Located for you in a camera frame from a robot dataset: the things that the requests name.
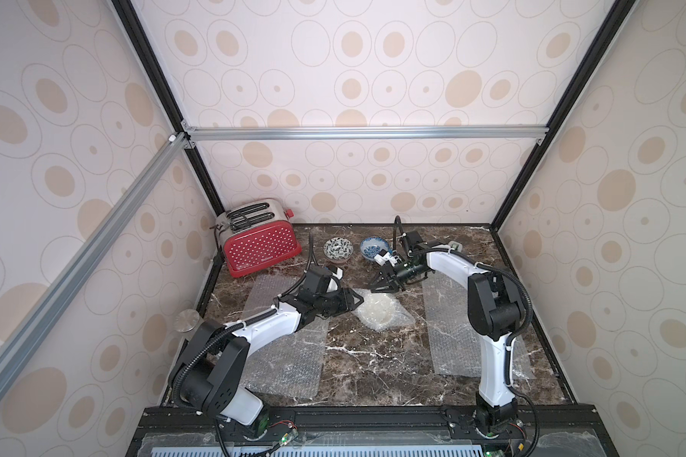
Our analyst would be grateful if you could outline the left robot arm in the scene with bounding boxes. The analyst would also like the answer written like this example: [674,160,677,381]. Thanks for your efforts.
[169,265,364,434]

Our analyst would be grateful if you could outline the bubble wrap sheet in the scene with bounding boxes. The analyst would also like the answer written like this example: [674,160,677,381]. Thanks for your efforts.
[236,275,330,400]
[422,272,537,381]
[353,289,415,332]

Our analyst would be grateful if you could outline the horizontal aluminium rail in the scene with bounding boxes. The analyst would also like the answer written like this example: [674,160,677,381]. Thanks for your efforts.
[187,125,549,142]

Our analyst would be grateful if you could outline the black frame post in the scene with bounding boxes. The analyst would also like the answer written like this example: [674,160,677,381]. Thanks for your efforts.
[111,0,224,215]
[490,0,638,232]

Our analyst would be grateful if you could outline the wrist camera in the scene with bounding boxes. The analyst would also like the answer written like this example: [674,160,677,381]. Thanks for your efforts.
[373,249,398,266]
[326,266,343,293]

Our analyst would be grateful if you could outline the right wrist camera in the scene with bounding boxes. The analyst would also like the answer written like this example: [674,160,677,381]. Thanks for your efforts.
[373,249,398,266]

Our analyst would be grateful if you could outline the black right frame post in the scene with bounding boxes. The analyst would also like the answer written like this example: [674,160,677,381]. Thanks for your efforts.
[490,0,638,232]

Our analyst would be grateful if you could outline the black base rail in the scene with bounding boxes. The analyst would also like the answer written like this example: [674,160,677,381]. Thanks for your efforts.
[126,404,617,456]

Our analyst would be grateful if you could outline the blue white patterned bowl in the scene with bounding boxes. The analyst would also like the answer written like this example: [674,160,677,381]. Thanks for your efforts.
[359,236,390,262]

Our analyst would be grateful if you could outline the red silver toaster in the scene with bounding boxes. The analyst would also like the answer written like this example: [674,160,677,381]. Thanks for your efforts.
[215,199,302,278]

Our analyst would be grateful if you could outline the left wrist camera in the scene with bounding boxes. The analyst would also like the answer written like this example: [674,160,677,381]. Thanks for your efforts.
[326,266,343,293]

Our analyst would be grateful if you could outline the left diagonal aluminium rail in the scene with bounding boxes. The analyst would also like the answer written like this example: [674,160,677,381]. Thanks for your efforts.
[0,133,190,401]

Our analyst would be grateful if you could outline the black white patterned bowl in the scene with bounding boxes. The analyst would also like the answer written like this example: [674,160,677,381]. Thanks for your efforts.
[323,237,354,264]

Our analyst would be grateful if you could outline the black left frame post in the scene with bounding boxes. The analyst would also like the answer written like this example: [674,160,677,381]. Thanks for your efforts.
[111,0,224,215]

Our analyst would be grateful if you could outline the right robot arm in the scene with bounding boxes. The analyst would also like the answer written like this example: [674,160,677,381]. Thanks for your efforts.
[370,230,533,437]

